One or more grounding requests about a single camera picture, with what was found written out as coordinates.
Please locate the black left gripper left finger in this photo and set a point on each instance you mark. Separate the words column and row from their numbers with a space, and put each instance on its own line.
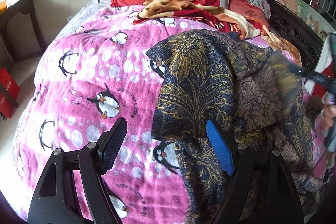
column 71, row 188

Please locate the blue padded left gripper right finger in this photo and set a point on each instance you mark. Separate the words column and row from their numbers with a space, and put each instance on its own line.
column 276, row 200

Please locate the dark floral patterned garment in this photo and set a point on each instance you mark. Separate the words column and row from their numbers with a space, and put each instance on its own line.
column 249, row 93

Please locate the dark carved wooden headboard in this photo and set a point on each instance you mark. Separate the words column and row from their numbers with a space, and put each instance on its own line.
column 291, row 27

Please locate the red box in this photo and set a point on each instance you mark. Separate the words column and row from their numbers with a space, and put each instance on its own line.
column 9, row 94

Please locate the red heart pillow right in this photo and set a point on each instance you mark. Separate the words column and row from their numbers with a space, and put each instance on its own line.
column 252, row 13

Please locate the pink penguin blanket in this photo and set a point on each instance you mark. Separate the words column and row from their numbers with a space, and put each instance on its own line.
column 95, row 71

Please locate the red and gold blanket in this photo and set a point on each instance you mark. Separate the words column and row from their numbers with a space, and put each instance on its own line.
column 211, row 13

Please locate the dark wooden side table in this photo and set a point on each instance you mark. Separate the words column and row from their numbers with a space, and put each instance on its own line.
column 21, row 37

